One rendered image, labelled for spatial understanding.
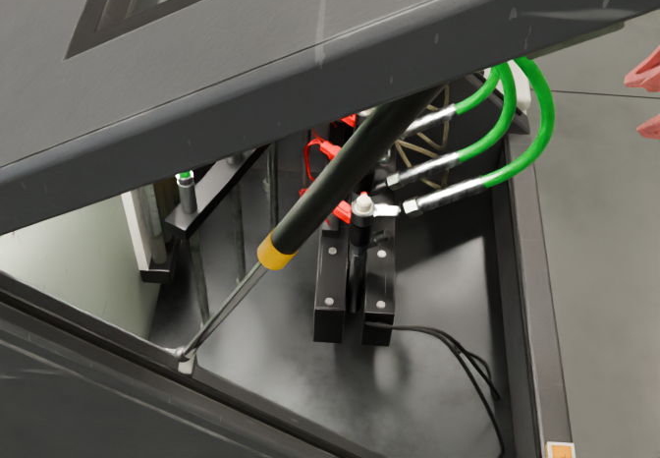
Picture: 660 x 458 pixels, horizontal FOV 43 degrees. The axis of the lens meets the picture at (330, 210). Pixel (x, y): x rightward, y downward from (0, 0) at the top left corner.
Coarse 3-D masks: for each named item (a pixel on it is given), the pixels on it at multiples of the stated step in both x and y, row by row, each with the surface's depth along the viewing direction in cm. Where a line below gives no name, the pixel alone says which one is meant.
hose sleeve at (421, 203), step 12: (468, 180) 91; (480, 180) 90; (432, 192) 93; (444, 192) 92; (456, 192) 92; (468, 192) 91; (480, 192) 91; (420, 204) 94; (432, 204) 93; (444, 204) 93
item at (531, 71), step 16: (528, 64) 77; (528, 80) 79; (544, 80) 79; (544, 96) 80; (544, 112) 82; (544, 128) 83; (544, 144) 85; (528, 160) 87; (192, 176) 93; (496, 176) 90; (512, 176) 89
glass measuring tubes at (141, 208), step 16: (176, 176) 112; (144, 192) 98; (160, 192) 104; (176, 192) 114; (128, 208) 99; (144, 208) 100; (160, 208) 106; (144, 224) 105; (160, 224) 104; (144, 240) 106; (160, 240) 106; (176, 240) 112; (144, 256) 106; (160, 256) 108; (176, 256) 112; (144, 272) 109; (160, 272) 109
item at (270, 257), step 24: (408, 96) 37; (432, 96) 37; (384, 120) 39; (408, 120) 38; (360, 144) 40; (384, 144) 40; (336, 168) 42; (360, 168) 41; (312, 192) 44; (336, 192) 43; (288, 216) 46; (312, 216) 45; (264, 240) 49; (288, 240) 47; (264, 264) 49; (240, 288) 52; (216, 312) 56; (192, 360) 61
